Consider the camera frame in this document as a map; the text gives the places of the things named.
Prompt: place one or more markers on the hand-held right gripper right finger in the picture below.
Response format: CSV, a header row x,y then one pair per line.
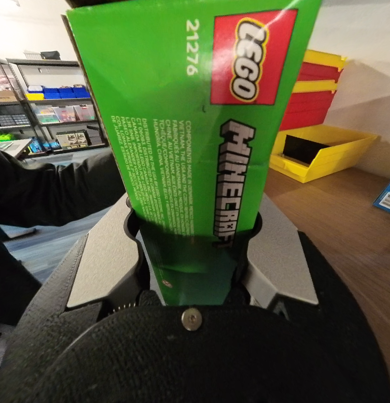
x,y
277,252

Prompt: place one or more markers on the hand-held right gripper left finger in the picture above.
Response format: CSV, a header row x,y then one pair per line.
x,y
110,261

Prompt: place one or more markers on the green lego box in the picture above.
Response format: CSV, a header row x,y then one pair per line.
x,y
157,94

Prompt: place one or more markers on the person's black jacket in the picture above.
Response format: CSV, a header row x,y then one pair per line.
x,y
12,277

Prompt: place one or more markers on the black divider plate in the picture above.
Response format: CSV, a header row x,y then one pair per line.
x,y
308,149

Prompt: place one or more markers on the yellow storage bin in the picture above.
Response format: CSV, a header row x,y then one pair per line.
x,y
340,157

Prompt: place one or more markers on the row of small printed boxes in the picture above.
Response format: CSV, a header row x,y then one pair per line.
x,y
72,138

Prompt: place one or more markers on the stack of red yellow bins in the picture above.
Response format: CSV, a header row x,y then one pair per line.
x,y
311,104

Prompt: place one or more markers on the row of clear storage bins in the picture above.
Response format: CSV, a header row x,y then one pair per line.
x,y
65,114

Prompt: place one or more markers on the row of blue bins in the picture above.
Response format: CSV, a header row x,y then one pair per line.
x,y
65,93

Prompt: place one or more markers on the small yellow bin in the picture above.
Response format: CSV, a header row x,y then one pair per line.
x,y
34,96

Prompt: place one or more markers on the black case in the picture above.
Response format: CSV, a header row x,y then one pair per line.
x,y
50,55

